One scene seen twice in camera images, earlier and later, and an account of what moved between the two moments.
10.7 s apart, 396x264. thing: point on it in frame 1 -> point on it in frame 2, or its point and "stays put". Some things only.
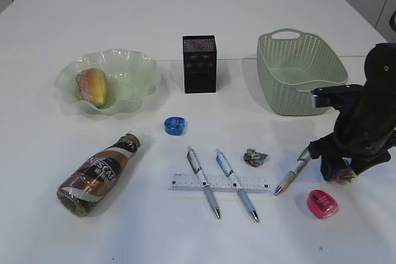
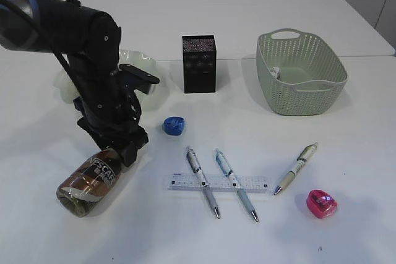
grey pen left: (197, 168) stays put
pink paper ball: (344, 176) -> (275, 71)
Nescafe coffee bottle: (85, 187) stays put
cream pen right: (303, 160) stays put
